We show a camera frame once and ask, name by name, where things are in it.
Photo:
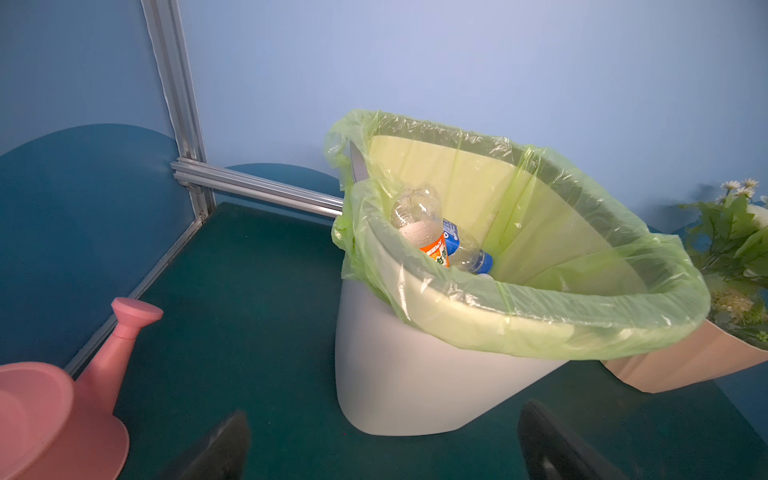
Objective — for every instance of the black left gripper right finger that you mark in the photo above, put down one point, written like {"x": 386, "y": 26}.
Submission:
{"x": 551, "y": 450}

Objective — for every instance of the white plastic trash bin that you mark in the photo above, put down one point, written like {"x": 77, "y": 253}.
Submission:
{"x": 393, "y": 379}

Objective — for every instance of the green bin liner bag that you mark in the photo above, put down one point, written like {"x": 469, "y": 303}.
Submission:
{"x": 576, "y": 275}

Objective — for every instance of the aluminium rear frame rail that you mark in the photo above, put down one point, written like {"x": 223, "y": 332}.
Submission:
{"x": 256, "y": 188}

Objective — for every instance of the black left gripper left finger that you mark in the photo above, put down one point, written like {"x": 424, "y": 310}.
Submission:
{"x": 221, "y": 453}

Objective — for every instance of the clear bottle blue cap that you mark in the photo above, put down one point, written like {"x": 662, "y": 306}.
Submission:
{"x": 464, "y": 251}

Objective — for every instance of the clear bottle orange cap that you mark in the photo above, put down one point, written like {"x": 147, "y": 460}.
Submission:
{"x": 417, "y": 215}

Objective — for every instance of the white artificial flowers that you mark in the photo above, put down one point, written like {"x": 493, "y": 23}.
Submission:
{"x": 728, "y": 245}

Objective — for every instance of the pink plastic watering can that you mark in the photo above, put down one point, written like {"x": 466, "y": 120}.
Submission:
{"x": 54, "y": 426}

